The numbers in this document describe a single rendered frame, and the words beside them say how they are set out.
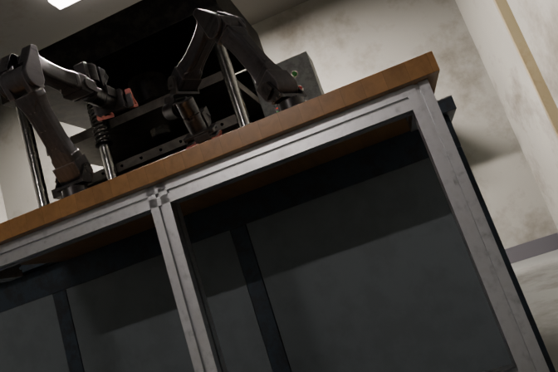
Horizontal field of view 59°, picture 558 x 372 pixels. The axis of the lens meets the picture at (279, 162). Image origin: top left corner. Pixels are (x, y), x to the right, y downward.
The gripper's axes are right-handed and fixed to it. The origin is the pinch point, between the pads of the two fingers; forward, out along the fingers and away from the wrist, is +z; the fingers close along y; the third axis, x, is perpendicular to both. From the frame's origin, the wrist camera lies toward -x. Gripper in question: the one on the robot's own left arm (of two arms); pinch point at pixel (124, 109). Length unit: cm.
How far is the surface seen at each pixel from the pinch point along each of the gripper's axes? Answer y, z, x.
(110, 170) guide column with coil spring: 51, 70, -7
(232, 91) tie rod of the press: -22, 66, -19
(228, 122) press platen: -14, 73, -8
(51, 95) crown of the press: 78, 76, -62
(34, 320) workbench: 45, -7, 59
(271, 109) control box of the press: -35, 79, -8
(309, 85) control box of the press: -56, 79, -12
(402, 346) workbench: -63, -8, 97
